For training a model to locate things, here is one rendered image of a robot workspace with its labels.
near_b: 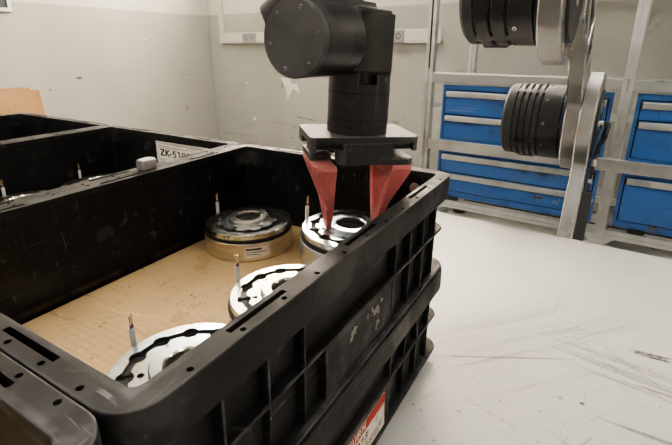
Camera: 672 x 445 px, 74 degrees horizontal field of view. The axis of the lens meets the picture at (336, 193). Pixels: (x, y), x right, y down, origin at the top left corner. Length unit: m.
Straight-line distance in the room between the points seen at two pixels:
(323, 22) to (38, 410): 0.26
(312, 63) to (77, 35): 3.54
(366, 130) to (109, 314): 0.29
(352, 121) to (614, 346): 0.46
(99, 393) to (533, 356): 0.51
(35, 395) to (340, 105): 0.30
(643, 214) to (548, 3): 1.66
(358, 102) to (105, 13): 3.62
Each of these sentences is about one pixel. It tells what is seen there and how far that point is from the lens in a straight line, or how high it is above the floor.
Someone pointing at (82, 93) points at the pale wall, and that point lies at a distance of 3.83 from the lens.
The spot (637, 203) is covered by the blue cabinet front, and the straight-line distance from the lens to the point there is 2.24.
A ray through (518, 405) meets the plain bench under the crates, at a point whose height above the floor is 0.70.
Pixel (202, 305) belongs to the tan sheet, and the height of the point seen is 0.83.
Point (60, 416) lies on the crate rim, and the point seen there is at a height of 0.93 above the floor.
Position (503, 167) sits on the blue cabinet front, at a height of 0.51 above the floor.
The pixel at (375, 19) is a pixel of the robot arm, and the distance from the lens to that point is 0.40.
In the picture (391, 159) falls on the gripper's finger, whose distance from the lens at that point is 0.41.
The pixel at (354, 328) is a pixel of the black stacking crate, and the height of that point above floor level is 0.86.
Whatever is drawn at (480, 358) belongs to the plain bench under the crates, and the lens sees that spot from 0.61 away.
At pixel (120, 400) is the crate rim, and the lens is 0.21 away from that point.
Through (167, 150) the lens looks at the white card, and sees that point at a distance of 0.75.
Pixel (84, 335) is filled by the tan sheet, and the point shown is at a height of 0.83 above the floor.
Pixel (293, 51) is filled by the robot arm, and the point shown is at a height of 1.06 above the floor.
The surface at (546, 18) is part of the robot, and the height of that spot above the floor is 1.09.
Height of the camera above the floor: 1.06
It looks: 18 degrees down
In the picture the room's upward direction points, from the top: straight up
